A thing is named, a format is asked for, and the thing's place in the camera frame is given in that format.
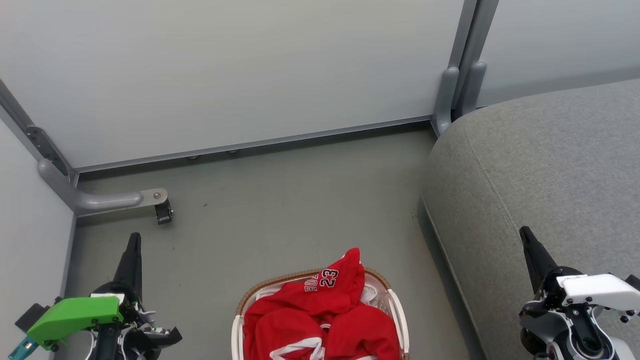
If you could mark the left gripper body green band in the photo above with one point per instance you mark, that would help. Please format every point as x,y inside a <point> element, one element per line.
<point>75,312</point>

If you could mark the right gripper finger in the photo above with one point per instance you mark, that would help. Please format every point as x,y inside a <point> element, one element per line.
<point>537,260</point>

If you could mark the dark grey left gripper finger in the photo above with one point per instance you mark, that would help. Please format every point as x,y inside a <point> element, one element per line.
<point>131,265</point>

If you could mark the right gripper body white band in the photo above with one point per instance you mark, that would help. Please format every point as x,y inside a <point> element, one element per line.
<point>595,292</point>

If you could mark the white garment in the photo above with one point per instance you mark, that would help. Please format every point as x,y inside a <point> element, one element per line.
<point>371,297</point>

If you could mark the red basketball jersey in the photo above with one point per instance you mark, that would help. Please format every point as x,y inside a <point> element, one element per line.
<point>310,320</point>

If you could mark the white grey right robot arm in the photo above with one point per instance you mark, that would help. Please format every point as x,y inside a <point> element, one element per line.
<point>590,345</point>

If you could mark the grey fabric sofa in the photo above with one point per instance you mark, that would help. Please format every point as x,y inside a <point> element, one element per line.
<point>525,175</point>

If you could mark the black caster wheel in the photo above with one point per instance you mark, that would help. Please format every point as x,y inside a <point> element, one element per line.
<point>163,212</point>

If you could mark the grey partition foot bar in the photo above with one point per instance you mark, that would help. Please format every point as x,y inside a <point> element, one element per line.
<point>95,200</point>

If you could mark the white wicker-rimmed laundry basket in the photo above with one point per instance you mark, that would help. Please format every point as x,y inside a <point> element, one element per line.
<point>401,320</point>

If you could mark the grey partition post with hinge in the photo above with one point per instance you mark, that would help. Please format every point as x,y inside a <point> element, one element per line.
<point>35,137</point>

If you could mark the aluminium partition bottom rail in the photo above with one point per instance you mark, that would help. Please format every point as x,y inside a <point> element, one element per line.
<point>250,145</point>

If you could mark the grey partition corner post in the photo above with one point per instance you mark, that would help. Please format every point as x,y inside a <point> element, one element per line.
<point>462,65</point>

